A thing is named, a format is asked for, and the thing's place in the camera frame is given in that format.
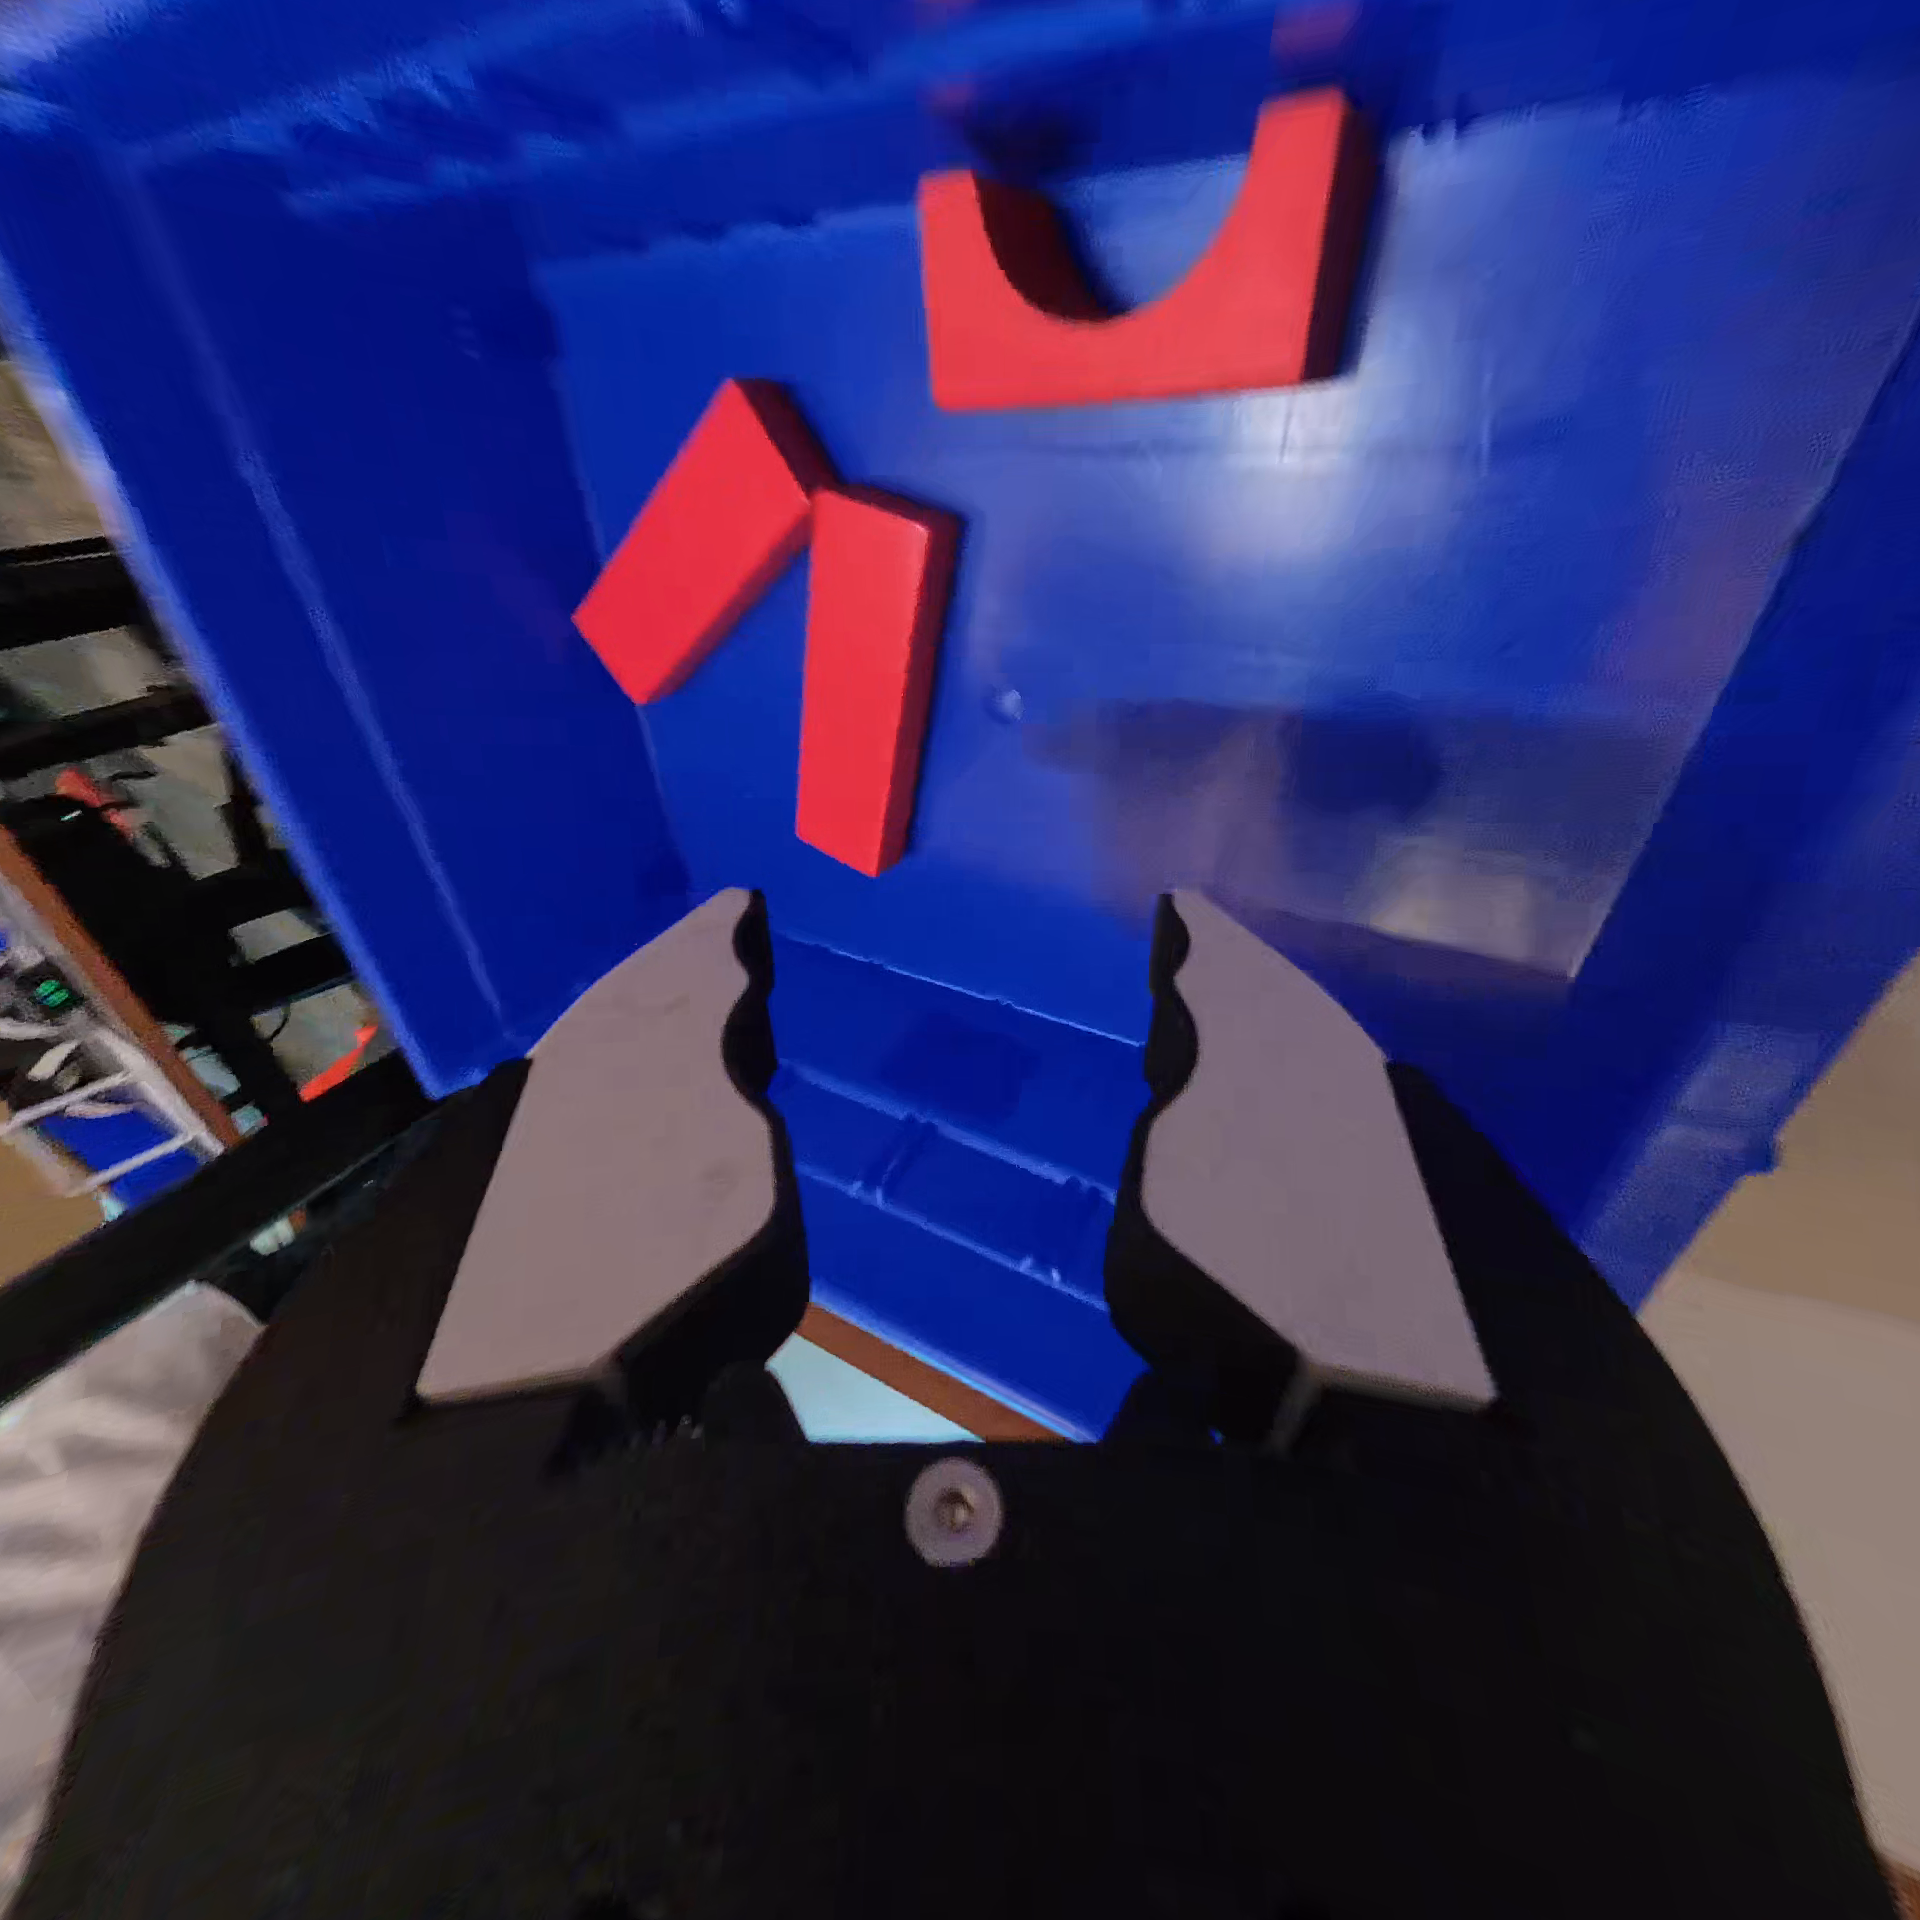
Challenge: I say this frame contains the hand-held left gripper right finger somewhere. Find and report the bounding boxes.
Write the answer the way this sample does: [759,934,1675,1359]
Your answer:
[1100,888,1501,1445]

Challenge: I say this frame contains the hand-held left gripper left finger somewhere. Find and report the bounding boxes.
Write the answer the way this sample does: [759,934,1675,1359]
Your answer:
[408,885,813,1429]

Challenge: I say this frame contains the red plank block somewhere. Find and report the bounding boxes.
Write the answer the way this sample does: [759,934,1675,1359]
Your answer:
[792,483,961,879]
[571,377,841,707]

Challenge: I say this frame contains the blue bin with printed tag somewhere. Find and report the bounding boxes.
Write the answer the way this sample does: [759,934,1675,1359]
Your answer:
[0,0,1920,1442]

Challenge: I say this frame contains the red arch block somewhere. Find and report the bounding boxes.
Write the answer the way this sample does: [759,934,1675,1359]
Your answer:
[916,86,1379,414]

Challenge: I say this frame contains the person's white shirt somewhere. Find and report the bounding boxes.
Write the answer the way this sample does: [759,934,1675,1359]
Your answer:
[0,1281,271,1787]

